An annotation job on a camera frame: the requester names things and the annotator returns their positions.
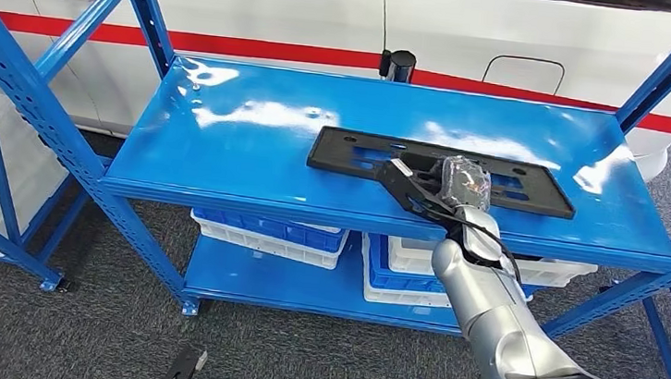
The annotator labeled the blue plastic crate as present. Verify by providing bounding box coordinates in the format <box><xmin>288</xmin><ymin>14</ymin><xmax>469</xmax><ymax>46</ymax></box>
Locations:
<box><xmin>362</xmin><ymin>233</ymin><xmax>543</xmax><ymax>306</ymax></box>
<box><xmin>189</xmin><ymin>206</ymin><xmax>351</xmax><ymax>257</ymax></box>

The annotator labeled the black stanchion post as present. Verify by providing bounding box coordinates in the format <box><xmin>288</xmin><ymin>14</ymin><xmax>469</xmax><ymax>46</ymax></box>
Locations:
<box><xmin>378</xmin><ymin>47</ymin><xmax>419</xmax><ymax>85</ymax></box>

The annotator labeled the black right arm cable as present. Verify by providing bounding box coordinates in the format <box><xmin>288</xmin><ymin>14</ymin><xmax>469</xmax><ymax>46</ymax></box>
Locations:
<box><xmin>419</xmin><ymin>208</ymin><xmax>531</xmax><ymax>294</ymax></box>

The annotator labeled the red barrier belt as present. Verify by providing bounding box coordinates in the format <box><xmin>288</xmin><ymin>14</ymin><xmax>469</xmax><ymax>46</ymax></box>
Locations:
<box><xmin>0</xmin><ymin>10</ymin><xmax>671</xmax><ymax>140</ymax></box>

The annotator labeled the black plastic bracket part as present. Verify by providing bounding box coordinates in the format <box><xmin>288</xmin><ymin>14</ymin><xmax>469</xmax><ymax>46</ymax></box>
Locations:
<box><xmin>302</xmin><ymin>124</ymin><xmax>582</xmax><ymax>222</ymax></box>

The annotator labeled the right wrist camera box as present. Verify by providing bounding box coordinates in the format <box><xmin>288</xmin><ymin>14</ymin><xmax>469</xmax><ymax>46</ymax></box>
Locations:
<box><xmin>371</xmin><ymin>154</ymin><xmax>470</xmax><ymax>232</ymax></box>

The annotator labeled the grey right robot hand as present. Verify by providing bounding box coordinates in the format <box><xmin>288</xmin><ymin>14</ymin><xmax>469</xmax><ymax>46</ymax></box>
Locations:
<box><xmin>421</xmin><ymin>152</ymin><xmax>495</xmax><ymax>213</ymax></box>

